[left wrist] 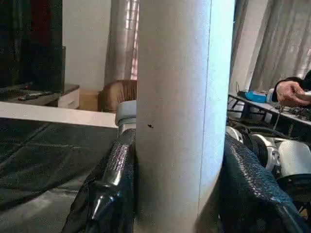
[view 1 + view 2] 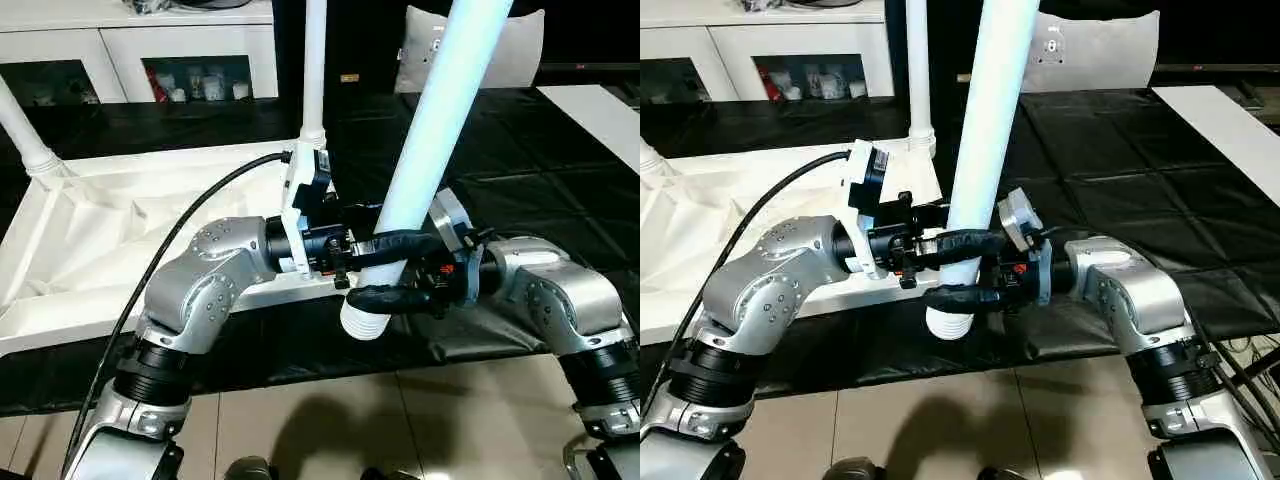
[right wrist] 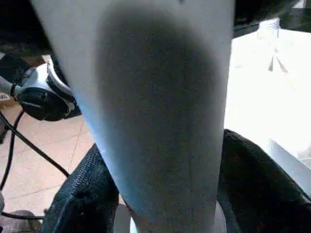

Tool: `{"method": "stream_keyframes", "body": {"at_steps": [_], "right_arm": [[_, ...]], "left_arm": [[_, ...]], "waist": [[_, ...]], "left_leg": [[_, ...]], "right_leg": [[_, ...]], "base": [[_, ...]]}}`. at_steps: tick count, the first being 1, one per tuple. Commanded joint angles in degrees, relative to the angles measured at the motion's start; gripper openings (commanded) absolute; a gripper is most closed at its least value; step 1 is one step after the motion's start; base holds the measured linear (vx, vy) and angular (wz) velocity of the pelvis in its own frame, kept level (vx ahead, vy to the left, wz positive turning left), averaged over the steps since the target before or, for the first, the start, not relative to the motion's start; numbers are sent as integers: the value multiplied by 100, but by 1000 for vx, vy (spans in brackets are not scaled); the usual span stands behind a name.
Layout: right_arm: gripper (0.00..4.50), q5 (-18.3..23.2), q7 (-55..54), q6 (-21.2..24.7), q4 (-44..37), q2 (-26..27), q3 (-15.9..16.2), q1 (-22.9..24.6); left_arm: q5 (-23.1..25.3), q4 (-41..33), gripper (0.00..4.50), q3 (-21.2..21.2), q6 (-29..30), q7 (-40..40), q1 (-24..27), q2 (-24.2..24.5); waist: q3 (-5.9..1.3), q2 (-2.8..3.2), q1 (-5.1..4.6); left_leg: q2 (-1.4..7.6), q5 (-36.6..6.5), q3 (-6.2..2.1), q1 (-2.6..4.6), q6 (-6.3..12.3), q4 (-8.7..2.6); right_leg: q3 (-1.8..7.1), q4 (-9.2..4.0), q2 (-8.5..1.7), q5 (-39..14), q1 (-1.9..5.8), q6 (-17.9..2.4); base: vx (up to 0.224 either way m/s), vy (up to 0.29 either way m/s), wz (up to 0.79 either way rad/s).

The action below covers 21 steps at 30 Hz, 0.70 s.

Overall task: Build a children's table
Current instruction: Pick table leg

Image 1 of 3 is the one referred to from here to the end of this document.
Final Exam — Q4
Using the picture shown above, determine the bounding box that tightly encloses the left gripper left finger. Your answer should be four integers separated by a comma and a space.
62, 128, 138, 233

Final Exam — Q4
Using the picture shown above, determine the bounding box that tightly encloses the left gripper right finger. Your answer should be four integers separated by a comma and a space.
218, 133, 311, 233

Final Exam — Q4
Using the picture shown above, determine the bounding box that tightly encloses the white plastic table leg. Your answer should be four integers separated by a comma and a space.
135, 0, 237, 233

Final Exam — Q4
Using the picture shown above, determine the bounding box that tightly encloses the dark cluttered side table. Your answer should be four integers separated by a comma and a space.
227, 93, 311, 134

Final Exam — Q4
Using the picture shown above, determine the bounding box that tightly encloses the cardboard box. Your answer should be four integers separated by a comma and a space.
78, 88, 103, 112

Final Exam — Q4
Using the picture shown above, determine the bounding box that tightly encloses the blue plastic box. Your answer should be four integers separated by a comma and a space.
244, 90, 268, 103

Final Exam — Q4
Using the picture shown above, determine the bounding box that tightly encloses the brown leather chair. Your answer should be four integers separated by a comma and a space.
99, 80, 138, 114

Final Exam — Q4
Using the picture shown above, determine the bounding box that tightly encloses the white board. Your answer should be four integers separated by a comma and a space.
0, 100, 120, 129

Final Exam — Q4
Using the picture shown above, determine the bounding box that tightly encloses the white phone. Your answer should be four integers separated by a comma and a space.
296, 90, 311, 102

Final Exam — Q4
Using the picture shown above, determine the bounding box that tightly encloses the person in black clothing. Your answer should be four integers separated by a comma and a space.
274, 70, 311, 108

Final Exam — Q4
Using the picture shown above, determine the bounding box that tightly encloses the grey curtain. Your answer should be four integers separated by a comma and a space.
104, 0, 311, 94

